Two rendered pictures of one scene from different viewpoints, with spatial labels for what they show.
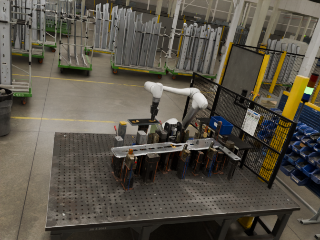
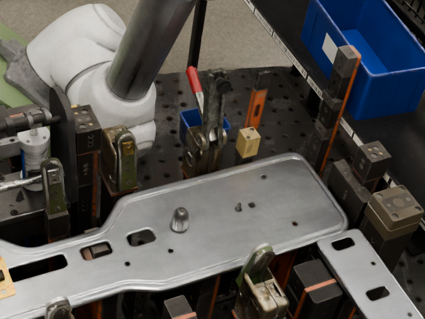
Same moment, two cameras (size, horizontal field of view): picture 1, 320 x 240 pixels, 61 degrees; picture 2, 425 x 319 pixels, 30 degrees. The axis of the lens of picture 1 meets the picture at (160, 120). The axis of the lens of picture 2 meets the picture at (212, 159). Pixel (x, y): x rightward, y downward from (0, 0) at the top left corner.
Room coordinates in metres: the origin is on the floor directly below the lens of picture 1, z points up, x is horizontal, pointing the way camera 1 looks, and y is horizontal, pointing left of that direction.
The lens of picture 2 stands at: (1.98, -0.52, 2.16)
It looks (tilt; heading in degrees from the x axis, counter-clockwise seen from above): 46 degrees down; 0
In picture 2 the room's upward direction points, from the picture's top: 11 degrees clockwise
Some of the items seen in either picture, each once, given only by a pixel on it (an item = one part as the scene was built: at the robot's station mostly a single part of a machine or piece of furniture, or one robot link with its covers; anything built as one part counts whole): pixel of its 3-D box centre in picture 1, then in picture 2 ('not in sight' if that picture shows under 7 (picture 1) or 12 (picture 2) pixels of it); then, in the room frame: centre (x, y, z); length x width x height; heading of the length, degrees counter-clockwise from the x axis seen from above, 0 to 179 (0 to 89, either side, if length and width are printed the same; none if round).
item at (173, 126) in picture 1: (170, 141); (23, 199); (2.96, -0.17, 0.94); 0.18 x 0.13 x 0.49; 123
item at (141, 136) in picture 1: (139, 148); not in sight; (2.70, 0.16, 0.90); 0.13 x 0.10 x 0.41; 33
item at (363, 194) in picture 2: (219, 152); (336, 226); (3.12, -0.82, 0.85); 0.12 x 0.03 x 0.30; 33
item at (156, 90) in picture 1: (157, 89); not in sight; (2.97, 0.10, 1.54); 0.13 x 0.11 x 0.16; 41
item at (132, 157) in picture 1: (129, 171); not in sight; (2.26, 0.19, 0.88); 0.15 x 0.11 x 0.36; 33
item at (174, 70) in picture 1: (193, 55); not in sight; (10.83, -0.79, 0.88); 1.91 x 1.01 x 1.76; 113
